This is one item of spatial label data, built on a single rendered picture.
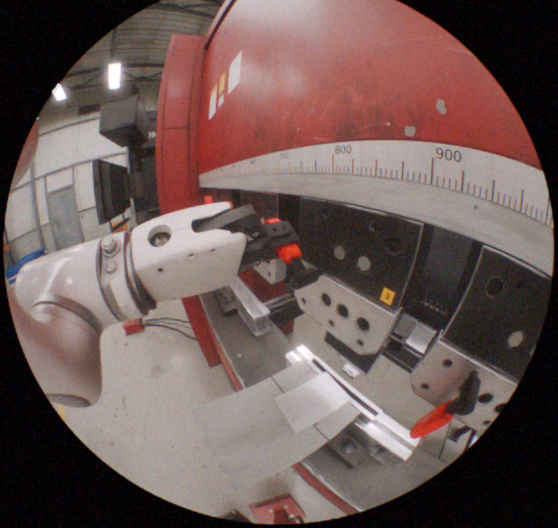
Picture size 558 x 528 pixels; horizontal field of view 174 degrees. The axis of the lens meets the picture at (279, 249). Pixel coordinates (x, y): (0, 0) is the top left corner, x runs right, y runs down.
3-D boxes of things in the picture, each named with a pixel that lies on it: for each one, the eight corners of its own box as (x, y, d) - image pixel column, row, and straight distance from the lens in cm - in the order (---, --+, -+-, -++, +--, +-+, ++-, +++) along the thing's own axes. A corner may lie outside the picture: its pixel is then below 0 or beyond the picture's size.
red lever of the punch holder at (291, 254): (262, 217, 23) (301, 286, 19) (288, 214, 25) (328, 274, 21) (258, 226, 24) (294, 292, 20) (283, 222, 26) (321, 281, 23)
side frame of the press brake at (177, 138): (201, 348, 180) (168, 57, 151) (279, 317, 196) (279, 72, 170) (210, 368, 165) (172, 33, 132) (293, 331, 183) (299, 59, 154)
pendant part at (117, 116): (129, 227, 167) (122, 126, 175) (155, 222, 161) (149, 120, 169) (108, 247, 120) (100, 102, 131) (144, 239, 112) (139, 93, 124)
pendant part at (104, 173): (120, 213, 158) (116, 167, 160) (133, 209, 155) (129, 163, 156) (98, 225, 117) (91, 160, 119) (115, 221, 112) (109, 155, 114)
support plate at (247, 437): (192, 410, 42) (190, 408, 41) (302, 360, 44) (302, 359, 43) (235, 490, 38) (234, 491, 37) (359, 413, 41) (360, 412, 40)
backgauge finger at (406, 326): (327, 361, 46) (331, 350, 42) (381, 313, 62) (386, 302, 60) (364, 393, 44) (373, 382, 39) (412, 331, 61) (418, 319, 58)
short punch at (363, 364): (322, 348, 36) (331, 311, 29) (329, 342, 37) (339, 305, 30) (361, 380, 34) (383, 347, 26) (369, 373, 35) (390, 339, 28)
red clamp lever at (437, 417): (401, 437, 24) (464, 399, 17) (419, 410, 26) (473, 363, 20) (412, 445, 25) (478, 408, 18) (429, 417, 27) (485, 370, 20)
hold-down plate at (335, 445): (273, 388, 53) (273, 384, 50) (289, 379, 54) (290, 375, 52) (350, 468, 51) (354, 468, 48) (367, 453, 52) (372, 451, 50)
